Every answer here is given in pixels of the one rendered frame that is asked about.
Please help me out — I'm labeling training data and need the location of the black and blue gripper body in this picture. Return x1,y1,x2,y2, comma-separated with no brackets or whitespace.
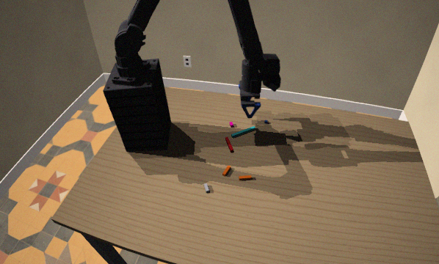
239,76,260,106

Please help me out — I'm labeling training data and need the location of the turquoise rod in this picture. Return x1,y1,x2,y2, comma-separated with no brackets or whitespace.
231,126,255,138

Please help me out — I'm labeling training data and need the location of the orange rod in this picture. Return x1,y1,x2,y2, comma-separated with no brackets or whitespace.
239,175,252,180
222,166,231,176

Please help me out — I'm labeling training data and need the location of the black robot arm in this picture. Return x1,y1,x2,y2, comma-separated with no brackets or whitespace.
112,0,281,93

